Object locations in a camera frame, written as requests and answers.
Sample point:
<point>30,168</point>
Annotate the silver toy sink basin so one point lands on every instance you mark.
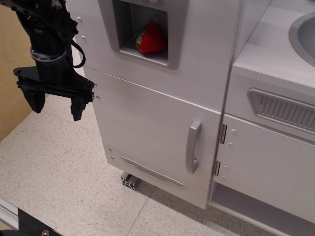
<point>302,37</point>

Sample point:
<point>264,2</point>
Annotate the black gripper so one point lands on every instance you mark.
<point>72,85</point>

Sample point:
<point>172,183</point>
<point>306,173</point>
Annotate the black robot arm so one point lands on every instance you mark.
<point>51,31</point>

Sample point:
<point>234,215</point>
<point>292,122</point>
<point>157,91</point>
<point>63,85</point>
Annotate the silver dispenser recess frame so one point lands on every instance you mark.
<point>123,20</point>

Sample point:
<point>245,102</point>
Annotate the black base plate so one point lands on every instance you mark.
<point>31,226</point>

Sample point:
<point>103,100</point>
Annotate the upper brass hinge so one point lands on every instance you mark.
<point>223,133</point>

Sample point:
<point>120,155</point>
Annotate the lower brass hinge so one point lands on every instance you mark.
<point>217,169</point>

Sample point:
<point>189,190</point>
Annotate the white toy fridge cabinet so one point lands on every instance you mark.
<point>160,69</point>

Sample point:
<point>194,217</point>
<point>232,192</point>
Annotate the silver fridge door handle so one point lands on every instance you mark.
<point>193,135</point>

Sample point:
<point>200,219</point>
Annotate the aluminium rail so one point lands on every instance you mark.
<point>9,214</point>

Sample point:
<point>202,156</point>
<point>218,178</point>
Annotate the silver vent grille panel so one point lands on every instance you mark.
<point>282,109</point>

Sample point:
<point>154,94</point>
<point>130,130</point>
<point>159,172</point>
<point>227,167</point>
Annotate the white cabinet door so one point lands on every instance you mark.
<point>266,165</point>

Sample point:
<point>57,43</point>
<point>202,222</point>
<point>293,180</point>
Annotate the red toy strawberry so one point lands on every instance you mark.
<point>151,39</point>

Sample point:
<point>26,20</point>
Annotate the white toy kitchen counter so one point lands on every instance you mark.
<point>268,62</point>

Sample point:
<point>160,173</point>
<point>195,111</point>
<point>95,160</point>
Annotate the white low fridge door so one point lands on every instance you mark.
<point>151,128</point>

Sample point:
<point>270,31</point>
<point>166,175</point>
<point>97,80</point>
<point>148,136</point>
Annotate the brass hinge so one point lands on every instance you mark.
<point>223,133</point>
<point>217,169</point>

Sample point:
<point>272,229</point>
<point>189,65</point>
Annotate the aluminium extrusion profile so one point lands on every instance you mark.
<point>130,181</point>

